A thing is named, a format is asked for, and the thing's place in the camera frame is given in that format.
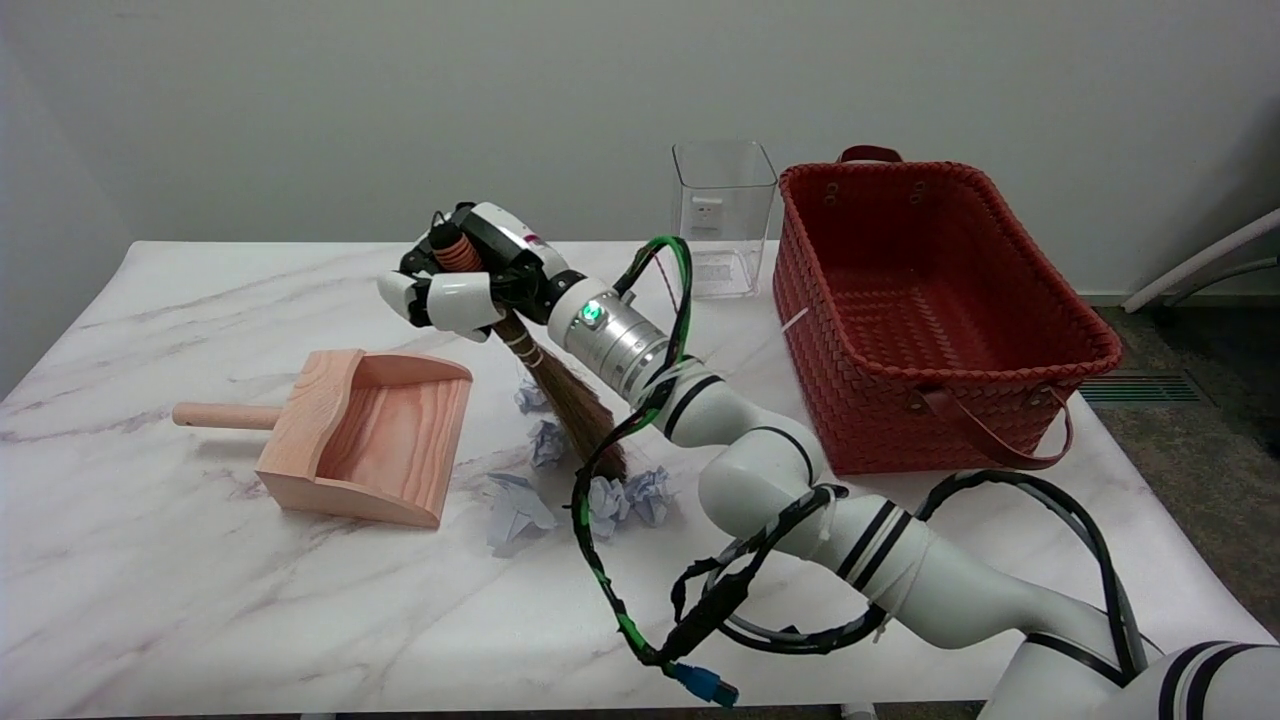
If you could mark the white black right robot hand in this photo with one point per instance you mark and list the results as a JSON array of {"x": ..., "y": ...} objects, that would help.
[{"x": 460, "y": 300}]

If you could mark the thin grey tube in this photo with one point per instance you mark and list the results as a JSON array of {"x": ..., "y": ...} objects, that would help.
[{"x": 1230, "y": 272}]

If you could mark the wooden dustpan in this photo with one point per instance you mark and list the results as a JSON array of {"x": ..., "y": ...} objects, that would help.
[{"x": 390, "y": 440}]

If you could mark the clear plastic container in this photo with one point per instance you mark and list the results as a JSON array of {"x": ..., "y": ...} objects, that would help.
[{"x": 725, "y": 220}]

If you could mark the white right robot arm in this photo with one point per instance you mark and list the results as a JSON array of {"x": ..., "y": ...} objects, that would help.
[{"x": 760, "y": 480}]

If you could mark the large paper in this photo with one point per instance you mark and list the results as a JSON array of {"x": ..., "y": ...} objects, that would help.
[{"x": 515, "y": 513}]

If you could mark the thick white tube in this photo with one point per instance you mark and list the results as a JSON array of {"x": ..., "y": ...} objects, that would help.
[{"x": 1200, "y": 262}]

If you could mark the white paper ball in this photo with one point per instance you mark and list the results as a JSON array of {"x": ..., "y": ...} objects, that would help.
[
  {"x": 650, "y": 495},
  {"x": 530, "y": 395},
  {"x": 546, "y": 442},
  {"x": 605, "y": 505}
]

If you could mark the brown straw hand broom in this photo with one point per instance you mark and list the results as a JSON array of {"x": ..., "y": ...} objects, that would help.
[{"x": 575, "y": 400}]

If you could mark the floor vent grille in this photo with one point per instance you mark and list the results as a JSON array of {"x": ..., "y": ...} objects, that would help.
[{"x": 1140, "y": 388}]

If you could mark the red woven basket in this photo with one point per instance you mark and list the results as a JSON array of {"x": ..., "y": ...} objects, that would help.
[{"x": 930, "y": 300}]

